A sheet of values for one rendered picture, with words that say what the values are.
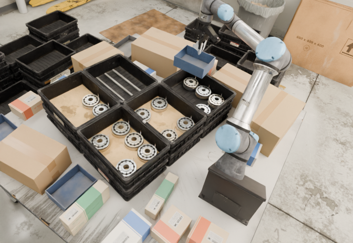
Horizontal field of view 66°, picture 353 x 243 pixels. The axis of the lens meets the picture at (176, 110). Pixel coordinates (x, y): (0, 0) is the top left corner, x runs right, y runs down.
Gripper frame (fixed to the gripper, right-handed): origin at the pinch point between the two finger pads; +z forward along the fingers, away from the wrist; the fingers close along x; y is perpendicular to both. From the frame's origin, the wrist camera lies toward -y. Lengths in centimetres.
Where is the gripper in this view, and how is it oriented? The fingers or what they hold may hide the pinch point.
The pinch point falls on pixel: (200, 53)
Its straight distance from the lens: 169.0
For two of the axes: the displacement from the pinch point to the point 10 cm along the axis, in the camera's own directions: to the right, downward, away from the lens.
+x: -5.4, 4.8, -6.9
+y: -8.2, -4.6, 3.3
